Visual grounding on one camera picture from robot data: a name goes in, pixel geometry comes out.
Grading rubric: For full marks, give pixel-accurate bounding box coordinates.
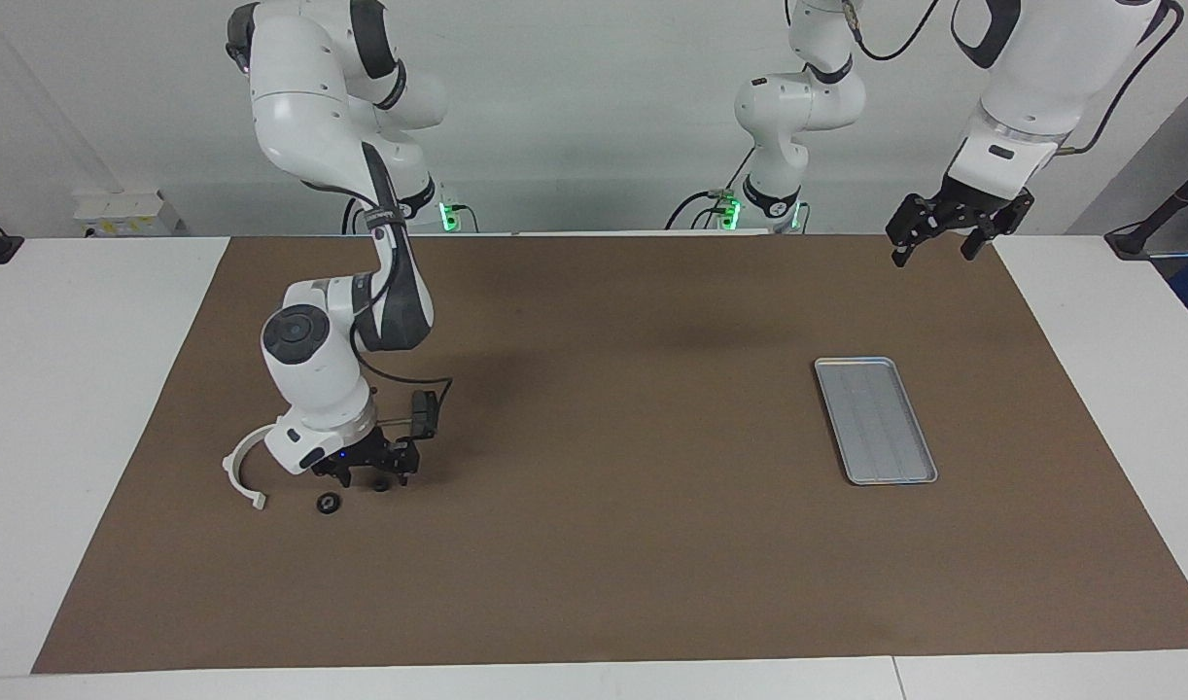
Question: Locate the white semicircular plastic bracket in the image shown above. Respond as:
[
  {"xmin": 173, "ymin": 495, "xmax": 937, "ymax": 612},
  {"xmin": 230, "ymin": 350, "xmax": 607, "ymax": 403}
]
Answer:
[{"xmin": 222, "ymin": 425, "xmax": 276, "ymax": 511}]

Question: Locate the silver metal tray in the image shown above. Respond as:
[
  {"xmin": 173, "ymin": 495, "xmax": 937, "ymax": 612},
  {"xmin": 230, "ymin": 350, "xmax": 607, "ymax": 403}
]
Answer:
[{"xmin": 813, "ymin": 356, "xmax": 939, "ymax": 486}]

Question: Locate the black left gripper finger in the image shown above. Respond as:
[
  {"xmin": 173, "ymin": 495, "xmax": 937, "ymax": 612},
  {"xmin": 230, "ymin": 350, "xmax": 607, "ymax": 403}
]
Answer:
[
  {"xmin": 886, "ymin": 194, "xmax": 930, "ymax": 266},
  {"xmin": 962, "ymin": 190, "xmax": 1034, "ymax": 260}
]

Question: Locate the brown table mat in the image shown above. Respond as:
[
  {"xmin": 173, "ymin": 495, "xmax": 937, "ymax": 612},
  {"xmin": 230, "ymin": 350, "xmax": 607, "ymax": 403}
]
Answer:
[{"xmin": 32, "ymin": 233, "xmax": 1188, "ymax": 675}]

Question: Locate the black left arm base cable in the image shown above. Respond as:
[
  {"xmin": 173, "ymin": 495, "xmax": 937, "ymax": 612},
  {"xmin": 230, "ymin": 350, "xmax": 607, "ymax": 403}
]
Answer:
[{"xmin": 665, "ymin": 146, "xmax": 758, "ymax": 232}]

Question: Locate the black camera stand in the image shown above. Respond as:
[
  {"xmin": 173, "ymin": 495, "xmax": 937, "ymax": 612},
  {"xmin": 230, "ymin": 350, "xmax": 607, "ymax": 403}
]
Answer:
[{"xmin": 1104, "ymin": 156, "xmax": 1188, "ymax": 260}]

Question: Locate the white power strip box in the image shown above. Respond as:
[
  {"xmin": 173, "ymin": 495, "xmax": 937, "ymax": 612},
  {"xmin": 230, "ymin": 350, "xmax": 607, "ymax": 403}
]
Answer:
[{"xmin": 73, "ymin": 190, "xmax": 180, "ymax": 237}]

